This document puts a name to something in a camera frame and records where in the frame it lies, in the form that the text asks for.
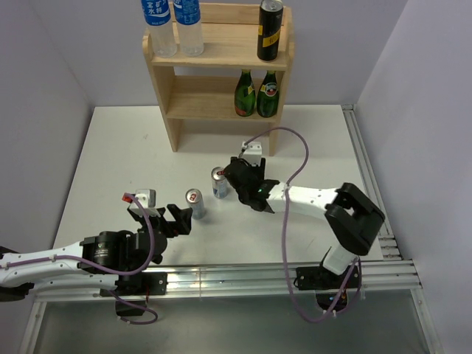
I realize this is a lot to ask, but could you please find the water bottle blue label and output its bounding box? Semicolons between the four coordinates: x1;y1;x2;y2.
173;0;204;57
141;0;177;58

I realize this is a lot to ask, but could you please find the black can front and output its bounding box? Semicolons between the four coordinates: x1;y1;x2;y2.
257;0;283;61

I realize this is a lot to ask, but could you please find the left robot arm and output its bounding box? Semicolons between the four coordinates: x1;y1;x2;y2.
1;198;192;302

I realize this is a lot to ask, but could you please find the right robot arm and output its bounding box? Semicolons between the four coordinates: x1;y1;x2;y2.
223;157;385;288

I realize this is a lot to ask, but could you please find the wooden two-tier shelf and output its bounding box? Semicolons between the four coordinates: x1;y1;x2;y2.
142;3;295;151

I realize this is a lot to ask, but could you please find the silver can middle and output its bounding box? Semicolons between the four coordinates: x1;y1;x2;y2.
211;167;228;199

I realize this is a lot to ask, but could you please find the silver can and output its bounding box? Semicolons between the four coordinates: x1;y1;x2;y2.
211;167;228;199
185;188;206;220

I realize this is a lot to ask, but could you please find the silver can front left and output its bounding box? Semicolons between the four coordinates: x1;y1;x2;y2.
185;188;206;220

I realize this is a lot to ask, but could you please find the green glass bottle left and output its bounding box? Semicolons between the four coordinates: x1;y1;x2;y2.
234;69;256;117

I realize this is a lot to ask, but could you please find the green glass bottle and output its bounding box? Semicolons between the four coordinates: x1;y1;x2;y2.
234;69;256;117
257;71;280;118

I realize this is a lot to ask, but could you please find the green glass bottle right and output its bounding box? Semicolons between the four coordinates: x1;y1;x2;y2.
257;71;280;118

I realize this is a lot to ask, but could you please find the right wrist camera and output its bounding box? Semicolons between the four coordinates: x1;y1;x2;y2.
238;141;263;167

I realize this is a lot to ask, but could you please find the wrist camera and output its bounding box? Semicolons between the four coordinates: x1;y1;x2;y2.
122;189;157;217
238;141;263;167

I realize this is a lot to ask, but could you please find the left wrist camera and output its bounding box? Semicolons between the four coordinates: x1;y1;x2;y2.
122;189;157;217

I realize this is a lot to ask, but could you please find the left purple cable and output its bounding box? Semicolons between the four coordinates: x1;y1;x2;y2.
0;193;159;325

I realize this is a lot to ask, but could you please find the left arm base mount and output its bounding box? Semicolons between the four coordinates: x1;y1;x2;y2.
100;272;167;323

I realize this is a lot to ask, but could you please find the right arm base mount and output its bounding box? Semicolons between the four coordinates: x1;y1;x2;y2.
294;265;362;312

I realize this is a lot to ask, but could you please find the aluminium side rail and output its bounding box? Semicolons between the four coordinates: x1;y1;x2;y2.
341;105;403;261

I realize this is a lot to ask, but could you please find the aluminium front rail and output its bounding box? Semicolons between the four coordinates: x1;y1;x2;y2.
35;263;423;302

